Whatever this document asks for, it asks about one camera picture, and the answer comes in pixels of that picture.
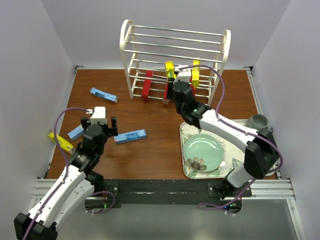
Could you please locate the grey ceramic mug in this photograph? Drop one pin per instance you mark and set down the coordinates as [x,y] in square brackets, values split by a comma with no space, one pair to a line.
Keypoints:
[258,122]

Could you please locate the aluminium frame rail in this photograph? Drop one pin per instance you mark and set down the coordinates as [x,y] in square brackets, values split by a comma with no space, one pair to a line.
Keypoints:
[263,189]

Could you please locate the green ceramic plate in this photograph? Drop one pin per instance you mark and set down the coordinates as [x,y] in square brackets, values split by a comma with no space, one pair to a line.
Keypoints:
[203,153]

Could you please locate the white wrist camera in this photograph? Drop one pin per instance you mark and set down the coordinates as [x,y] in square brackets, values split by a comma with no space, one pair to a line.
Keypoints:
[182,75]
[97,115]

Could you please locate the blue toothpaste box centre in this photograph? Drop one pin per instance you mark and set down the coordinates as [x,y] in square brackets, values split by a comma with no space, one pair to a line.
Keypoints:
[130,136]

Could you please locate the yellow toothpaste box edge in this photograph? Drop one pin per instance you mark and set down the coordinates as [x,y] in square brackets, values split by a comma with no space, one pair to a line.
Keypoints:
[64,144]

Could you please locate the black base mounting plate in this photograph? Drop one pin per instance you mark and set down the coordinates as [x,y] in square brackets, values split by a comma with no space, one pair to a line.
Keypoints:
[207,192]

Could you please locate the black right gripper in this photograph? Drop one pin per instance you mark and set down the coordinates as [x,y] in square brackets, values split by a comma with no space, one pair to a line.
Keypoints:
[170,81]

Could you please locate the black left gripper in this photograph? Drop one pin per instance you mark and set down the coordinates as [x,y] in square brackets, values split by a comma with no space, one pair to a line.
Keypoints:
[108,130]

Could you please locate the yellow toothpaste box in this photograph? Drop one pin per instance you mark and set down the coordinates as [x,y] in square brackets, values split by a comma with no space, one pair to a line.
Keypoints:
[195,74]
[169,70]

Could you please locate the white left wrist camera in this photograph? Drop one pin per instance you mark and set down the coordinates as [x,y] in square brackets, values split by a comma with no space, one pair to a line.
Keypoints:
[97,115]

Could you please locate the blue silver toothpaste box left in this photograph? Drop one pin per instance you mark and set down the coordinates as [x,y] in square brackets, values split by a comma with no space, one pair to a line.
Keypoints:
[76,133]

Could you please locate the leaf-pattern serving tray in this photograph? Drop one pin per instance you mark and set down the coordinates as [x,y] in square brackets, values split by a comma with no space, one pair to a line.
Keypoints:
[233,158]

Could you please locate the light blue toothpaste box far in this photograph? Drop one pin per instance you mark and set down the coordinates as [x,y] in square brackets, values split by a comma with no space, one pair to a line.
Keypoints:
[104,95]

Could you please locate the cream metal-rod shelf rack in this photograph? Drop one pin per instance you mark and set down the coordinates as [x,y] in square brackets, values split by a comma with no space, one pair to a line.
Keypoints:
[147,52]

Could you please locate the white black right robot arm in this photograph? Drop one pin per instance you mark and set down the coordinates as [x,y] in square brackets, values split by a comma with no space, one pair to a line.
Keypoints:
[259,147]

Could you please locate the red toothpaste box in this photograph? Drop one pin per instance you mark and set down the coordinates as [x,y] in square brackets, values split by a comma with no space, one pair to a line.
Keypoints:
[146,85]
[193,90]
[165,96]

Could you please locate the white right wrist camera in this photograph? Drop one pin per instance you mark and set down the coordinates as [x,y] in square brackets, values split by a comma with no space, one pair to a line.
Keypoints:
[182,75]

